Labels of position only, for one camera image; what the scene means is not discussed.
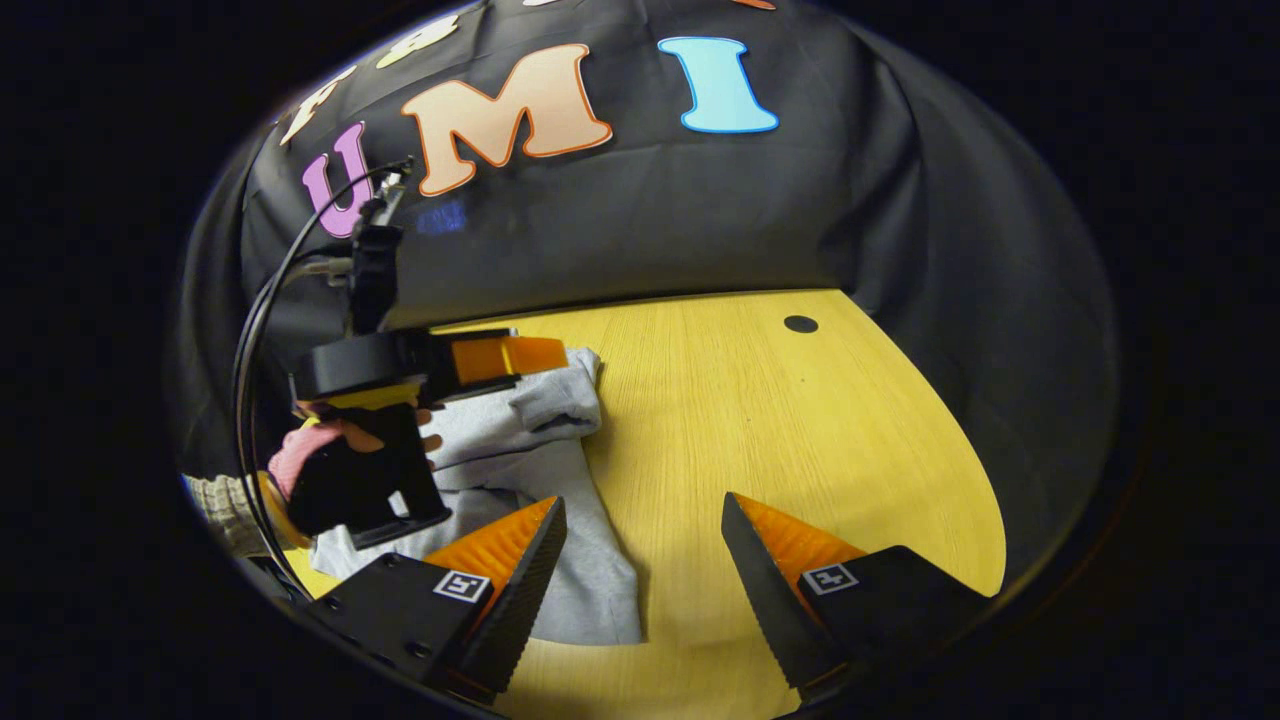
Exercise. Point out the black backdrop cloth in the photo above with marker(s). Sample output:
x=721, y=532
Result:
x=700, y=220

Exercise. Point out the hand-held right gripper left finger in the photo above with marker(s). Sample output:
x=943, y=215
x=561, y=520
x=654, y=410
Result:
x=515, y=600

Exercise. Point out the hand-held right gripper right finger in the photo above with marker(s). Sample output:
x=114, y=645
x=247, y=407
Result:
x=770, y=600

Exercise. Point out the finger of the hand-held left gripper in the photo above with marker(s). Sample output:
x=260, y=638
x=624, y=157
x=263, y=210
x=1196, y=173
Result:
x=500, y=358

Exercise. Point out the grey zip-neck sweatshirt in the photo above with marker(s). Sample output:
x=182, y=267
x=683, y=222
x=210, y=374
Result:
x=590, y=570

